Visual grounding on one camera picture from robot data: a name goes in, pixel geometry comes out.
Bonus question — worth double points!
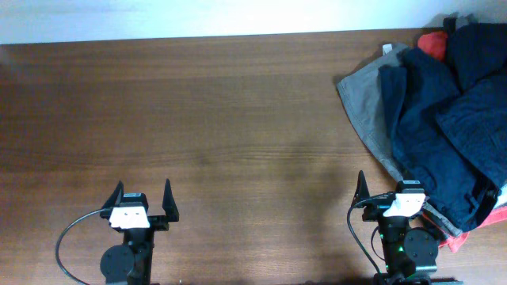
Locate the grey shorts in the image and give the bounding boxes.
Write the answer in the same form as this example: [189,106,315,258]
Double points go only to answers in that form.
[337,43,471,237]

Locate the left black cable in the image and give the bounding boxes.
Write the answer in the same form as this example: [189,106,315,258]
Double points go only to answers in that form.
[55,207,110,285]

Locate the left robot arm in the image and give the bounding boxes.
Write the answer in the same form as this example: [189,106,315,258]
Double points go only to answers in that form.
[100,180,179,285]

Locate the dark navy garment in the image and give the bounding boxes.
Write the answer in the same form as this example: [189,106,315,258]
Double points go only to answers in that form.
[436,24,506,188]

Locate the navy blue shorts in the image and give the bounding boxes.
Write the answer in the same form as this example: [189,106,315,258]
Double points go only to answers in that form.
[379,47,506,232]

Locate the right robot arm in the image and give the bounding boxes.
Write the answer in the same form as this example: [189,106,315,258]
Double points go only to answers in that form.
[346,171,438,285]

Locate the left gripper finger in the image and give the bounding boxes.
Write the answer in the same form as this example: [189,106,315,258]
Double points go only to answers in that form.
[102,180,124,209]
[162,179,179,222]

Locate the red garment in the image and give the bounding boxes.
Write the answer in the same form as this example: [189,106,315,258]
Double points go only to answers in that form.
[417,31,448,62]

